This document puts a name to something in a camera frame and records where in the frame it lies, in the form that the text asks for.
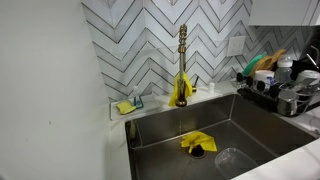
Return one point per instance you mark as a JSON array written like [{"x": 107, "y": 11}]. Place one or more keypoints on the steel dish rack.
[{"x": 266, "y": 100}]

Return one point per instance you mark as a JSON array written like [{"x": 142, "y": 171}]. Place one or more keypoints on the round wooden plate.
[
  {"x": 261, "y": 65},
  {"x": 276, "y": 56}
]

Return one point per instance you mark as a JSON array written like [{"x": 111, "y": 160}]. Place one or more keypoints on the stainless steel sink basin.
[{"x": 253, "y": 126}]

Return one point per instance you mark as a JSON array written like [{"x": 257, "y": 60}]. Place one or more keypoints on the small white bottle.
[{"x": 211, "y": 88}]

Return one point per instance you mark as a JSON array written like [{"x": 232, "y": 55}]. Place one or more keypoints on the white upper cabinet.
[{"x": 280, "y": 11}]

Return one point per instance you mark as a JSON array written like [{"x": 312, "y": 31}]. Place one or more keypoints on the clear glass in sink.
[{"x": 235, "y": 163}]

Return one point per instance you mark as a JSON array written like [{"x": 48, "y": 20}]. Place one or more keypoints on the steel cutlery cup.
[{"x": 287, "y": 103}]

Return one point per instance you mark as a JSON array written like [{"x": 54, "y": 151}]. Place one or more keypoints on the clear soap bottle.
[{"x": 138, "y": 100}]

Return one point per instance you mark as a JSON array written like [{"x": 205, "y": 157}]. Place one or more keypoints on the white mug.
[{"x": 263, "y": 77}]

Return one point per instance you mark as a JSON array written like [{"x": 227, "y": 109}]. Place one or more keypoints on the white wall outlet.
[{"x": 236, "y": 46}]

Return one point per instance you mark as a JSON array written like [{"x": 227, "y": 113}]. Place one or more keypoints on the clear sink corner caddy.
[{"x": 133, "y": 133}]

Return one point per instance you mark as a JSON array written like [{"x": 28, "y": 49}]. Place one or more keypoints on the green plate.
[{"x": 251, "y": 65}]

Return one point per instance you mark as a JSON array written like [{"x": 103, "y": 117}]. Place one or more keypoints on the yellow sponge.
[{"x": 125, "y": 107}]

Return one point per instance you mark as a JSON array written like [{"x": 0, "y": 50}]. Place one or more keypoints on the yellow cloth draped over faucet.
[{"x": 188, "y": 88}]

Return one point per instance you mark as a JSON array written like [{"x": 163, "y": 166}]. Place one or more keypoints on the crumpled yellow cloth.
[{"x": 200, "y": 140}]

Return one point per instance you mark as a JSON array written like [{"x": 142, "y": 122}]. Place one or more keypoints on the brass spring kitchen faucet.
[{"x": 182, "y": 60}]

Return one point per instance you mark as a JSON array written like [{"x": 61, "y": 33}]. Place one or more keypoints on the clear baby bottle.
[{"x": 284, "y": 71}]

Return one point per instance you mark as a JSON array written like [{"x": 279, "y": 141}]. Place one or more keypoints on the white sponge tray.
[{"x": 150, "y": 105}]

